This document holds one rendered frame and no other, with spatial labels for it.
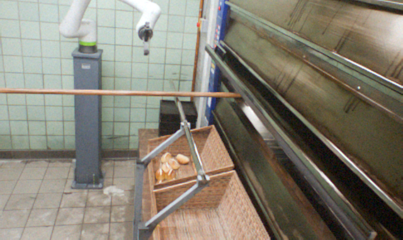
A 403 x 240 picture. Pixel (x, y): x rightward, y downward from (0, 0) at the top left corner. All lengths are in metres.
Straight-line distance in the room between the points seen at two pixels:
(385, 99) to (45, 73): 2.92
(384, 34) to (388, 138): 0.28
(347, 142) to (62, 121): 2.89
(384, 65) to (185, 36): 2.48
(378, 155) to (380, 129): 0.08
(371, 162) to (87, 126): 2.41
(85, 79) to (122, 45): 0.57
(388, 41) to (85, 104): 2.39
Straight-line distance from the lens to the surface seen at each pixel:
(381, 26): 1.11
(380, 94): 1.07
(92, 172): 3.29
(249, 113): 2.03
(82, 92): 2.10
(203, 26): 2.97
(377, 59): 1.06
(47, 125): 3.65
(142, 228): 1.50
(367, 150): 1.09
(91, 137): 3.11
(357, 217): 0.93
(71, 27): 2.71
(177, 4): 3.26
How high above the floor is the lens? 1.95
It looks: 21 degrees down
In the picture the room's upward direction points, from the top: 7 degrees clockwise
